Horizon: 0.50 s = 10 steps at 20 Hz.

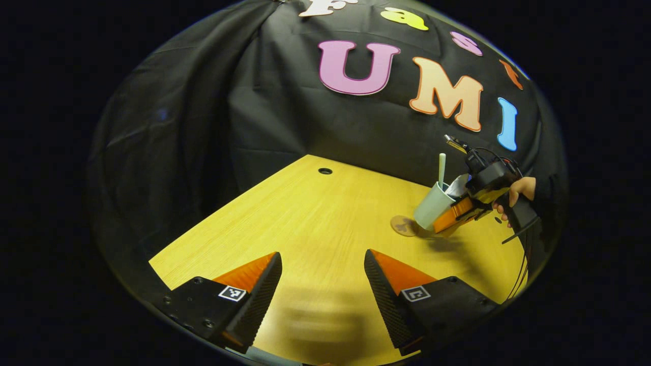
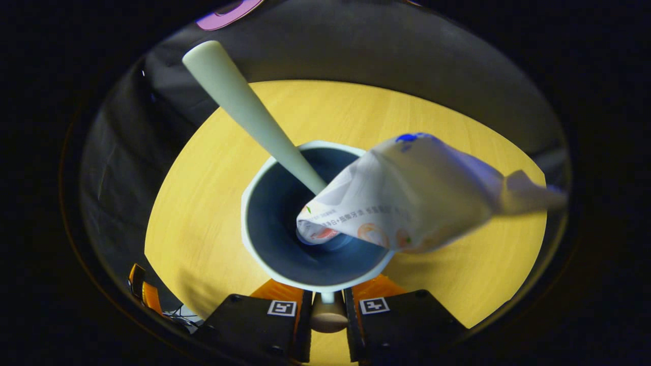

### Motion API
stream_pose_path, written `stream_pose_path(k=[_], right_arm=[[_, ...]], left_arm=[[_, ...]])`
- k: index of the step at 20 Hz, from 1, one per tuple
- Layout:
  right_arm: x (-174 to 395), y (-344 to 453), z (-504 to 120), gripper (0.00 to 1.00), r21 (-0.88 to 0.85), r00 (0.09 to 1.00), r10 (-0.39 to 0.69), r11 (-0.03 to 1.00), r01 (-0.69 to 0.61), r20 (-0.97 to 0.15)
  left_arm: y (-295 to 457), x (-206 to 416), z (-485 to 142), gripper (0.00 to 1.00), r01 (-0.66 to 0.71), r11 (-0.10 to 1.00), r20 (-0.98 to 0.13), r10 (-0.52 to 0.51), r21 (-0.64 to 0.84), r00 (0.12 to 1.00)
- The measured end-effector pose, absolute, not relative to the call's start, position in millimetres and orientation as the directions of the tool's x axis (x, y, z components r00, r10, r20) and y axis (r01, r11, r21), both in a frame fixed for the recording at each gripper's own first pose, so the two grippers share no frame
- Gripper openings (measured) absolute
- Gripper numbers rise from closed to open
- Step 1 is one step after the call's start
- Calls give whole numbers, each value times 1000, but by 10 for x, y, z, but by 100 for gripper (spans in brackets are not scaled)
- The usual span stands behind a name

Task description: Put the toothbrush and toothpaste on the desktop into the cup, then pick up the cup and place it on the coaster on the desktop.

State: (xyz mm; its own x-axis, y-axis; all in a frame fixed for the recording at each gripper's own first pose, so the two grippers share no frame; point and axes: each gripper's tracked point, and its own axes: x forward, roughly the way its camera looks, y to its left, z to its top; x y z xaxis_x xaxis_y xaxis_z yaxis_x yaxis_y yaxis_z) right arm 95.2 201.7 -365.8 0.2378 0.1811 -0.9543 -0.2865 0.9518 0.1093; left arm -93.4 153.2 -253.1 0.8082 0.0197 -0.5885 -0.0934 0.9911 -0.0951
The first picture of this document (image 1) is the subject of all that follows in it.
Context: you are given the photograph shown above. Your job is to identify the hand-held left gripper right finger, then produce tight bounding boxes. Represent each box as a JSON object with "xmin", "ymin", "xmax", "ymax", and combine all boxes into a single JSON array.
[{"xmin": 364, "ymin": 249, "xmax": 501, "ymax": 356}]

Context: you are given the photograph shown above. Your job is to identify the white toothpaste tube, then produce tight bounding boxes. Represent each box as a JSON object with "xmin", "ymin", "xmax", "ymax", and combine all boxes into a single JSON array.
[{"xmin": 448, "ymin": 173, "xmax": 471, "ymax": 199}]

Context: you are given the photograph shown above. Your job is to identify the wooden desktop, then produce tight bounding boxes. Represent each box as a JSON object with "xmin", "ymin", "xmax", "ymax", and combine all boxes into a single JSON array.
[{"xmin": 149, "ymin": 155, "xmax": 529, "ymax": 366}]

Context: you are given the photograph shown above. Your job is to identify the black backdrop cloth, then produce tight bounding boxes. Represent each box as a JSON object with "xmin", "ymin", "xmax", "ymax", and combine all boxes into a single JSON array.
[{"xmin": 86, "ymin": 0, "xmax": 569, "ymax": 316}]

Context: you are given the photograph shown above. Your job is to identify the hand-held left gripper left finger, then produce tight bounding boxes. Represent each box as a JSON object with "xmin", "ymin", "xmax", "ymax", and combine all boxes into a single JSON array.
[{"xmin": 162, "ymin": 251, "xmax": 283, "ymax": 355}]

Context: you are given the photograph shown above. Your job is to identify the pale green cup wooden handle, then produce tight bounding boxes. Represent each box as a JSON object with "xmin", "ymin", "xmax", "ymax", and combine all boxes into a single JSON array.
[{"xmin": 413, "ymin": 180, "xmax": 461, "ymax": 238}]

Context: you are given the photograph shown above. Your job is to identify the round wooden coaster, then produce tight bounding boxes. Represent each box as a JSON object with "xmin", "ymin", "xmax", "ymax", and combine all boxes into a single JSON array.
[{"xmin": 390, "ymin": 215, "xmax": 421, "ymax": 238}]

